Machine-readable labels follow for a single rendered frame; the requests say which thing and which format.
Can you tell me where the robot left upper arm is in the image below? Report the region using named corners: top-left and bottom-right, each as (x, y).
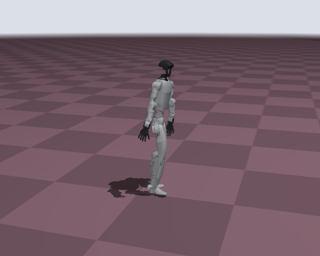
top-left (169, 81), bottom-right (176, 106)

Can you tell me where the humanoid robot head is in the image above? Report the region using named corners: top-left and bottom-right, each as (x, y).
top-left (159, 60), bottom-right (174, 81)

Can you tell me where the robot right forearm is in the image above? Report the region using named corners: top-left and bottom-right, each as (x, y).
top-left (144, 102), bottom-right (154, 127)

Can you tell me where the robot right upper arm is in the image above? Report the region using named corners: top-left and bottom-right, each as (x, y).
top-left (148, 81), bottom-right (162, 109)

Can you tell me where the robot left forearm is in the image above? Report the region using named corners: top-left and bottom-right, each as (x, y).
top-left (168, 105), bottom-right (175, 122)

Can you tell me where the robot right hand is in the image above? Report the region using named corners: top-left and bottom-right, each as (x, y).
top-left (138, 123), bottom-right (150, 142)

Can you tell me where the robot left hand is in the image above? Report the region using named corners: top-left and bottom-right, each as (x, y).
top-left (166, 118), bottom-right (174, 136)

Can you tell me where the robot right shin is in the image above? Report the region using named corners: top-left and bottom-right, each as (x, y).
top-left (153, 157), bottom-right (165, 189)

